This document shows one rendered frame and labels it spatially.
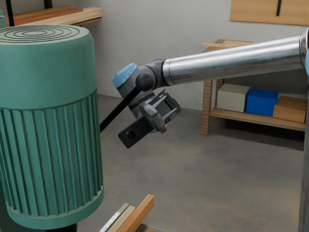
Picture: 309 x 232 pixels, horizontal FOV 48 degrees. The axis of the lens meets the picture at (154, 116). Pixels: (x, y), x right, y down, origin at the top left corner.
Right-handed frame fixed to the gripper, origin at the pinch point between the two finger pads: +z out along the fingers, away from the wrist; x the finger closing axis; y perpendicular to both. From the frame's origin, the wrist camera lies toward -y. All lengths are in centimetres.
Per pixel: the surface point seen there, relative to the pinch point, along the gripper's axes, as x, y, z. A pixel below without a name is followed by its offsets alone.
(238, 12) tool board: -26, 156, -260
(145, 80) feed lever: -5.8, 1.6, 13.4
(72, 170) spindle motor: -1.7, -17.3, 19.3
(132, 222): 18.8, -21.6, -23.5
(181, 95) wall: 1, 72, -331
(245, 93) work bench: 39, 105, -252
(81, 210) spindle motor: 4.3, -21.2, 15.1
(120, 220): 16.1, -23.7, -23.0
